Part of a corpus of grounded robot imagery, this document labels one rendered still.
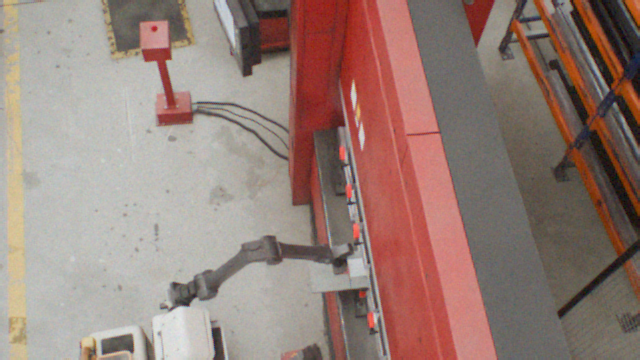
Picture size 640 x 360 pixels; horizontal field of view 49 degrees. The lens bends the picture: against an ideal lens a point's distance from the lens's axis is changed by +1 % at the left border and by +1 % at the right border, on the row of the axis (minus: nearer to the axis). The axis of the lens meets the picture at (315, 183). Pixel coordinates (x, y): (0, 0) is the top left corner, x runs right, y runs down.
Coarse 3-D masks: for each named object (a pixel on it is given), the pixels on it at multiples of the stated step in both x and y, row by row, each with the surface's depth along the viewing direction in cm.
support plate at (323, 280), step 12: (360, 252) 320; (312, 264) 316; (324, 264) 317; (312, 276) 314; (324, 276) 314; (336, 276) 314; (348, 276) 314; (360, 276) 315; (312, 288) 311; (324, 288) 311; (336, 288) 311; (348, 288) 312
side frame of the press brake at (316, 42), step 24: (312, 0) 280; (336, 0) 282; (480, 0) 293; (312, 24) 293; (336, 24) 295; (480, 24) 307; (312, 48) 307; (336, 48) 309; (312, 72) 322; (336, 72) 324; (312, 96) 339; (336, 96) 341; (312, 120) 358; (336, 120) 360; (312, 144) 378
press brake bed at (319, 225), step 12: (312, 156) 384; (312, 168) 391; (312, 180) 398; (312, 192) 405; (312, 204) 438; (312, 216) 434; (324, 216) 352; (324, 228) 357; (324, 240) 363; (324, 300) 408; (336, 300) 333; (336, 312) 337; (336, 324) 342; (336, 336) 348; (336, 348) 353
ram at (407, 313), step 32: (352, 0) 274; (352, 32) 281; (352, 64) 288; (384, 96) 233; (352, 128) 304; (384, 128) 235; (352, 160) 312; (384, 160) 241; (384, 192) 246; (384, 224) 251; (384, 256) 257; (416, 256) 207; (384, 288) 263; (416, 288) 211; (384, 320) 270; (416, 320) 215; (416, 352) 219
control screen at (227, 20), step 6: (216, 0) 338; (222, 0) 323; (216, 6) 344; (222, 6) 328; (222, 12) 333; (228, 12) 318; (222, 18) 339; (228, 18) 323; (228, 24) 328; (228, 30) 333; (234, 42) 328; (234, 48) 333
